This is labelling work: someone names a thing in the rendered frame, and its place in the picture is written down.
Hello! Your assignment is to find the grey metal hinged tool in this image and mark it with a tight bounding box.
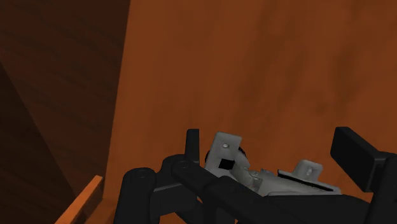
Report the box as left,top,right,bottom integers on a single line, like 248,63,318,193
204,131,342,197

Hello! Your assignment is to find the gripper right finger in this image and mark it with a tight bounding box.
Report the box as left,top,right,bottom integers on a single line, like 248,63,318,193
330,126,397,224

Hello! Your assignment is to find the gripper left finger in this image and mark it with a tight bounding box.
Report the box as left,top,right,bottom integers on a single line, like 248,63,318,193
113,129,280,224

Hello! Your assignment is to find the orange wooden table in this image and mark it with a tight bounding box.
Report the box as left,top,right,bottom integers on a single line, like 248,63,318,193
54,0,397,224

